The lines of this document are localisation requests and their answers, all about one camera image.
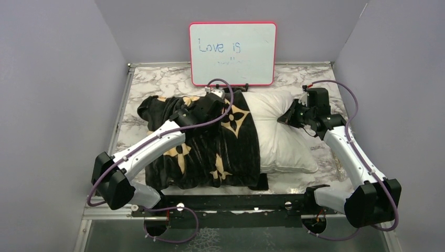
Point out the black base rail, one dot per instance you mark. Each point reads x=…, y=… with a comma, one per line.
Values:
x=231, y=211

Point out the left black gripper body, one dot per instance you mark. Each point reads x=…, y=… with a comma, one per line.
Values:
x=218, y=116

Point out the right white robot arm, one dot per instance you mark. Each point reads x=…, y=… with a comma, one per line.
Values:
x=375, y=198

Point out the pink framed whiteboard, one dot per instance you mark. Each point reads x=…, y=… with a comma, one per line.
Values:
x=237, y=52

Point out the black floral plush pillowcase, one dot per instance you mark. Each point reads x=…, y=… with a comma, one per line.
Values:
x=226, y=153

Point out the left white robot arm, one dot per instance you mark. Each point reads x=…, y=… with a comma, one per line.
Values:
x=113, y=175

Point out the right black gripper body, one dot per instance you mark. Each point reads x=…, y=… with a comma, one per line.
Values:
x=303, y=116

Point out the clear plastic ruler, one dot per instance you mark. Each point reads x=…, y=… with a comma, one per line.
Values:
x=340, y=171

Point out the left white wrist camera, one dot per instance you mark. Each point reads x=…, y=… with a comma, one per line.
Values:
x=217, y=92

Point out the white pillow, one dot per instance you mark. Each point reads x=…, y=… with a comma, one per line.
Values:
x=283, y=149

